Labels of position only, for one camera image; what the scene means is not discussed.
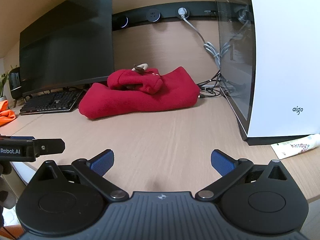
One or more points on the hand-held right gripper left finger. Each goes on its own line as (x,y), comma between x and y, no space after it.
(103,161)

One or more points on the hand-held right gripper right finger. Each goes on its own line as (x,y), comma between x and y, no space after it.
(221,163)

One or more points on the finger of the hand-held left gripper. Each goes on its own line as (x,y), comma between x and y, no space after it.
(50,147)
(21,138)

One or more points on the red hoodie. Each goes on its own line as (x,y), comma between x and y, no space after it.
(140,100)

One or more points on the person's left hand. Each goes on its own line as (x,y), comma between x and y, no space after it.
(7,193)

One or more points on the white pad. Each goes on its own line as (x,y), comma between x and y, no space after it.
(23,173)

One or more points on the orange cloth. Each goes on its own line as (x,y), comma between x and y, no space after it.
(6,115)

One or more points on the black keyboard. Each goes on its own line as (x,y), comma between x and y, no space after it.
(50,103)

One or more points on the black speaker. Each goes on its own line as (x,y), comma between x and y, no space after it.
(14,85)

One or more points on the green potted plant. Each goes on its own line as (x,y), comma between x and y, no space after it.
(2,82)

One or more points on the white cream tube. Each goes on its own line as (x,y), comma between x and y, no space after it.
(297,146)

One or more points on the black computer monitor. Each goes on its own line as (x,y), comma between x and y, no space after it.
(67,45)

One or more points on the black laptop screen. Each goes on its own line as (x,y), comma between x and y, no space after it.
(282,55)

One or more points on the black round socket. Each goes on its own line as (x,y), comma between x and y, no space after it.
(122,21)

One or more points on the grey round socket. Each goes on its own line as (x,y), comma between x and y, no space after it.
(153,15)

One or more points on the white plug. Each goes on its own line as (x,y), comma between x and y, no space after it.
(183,12)

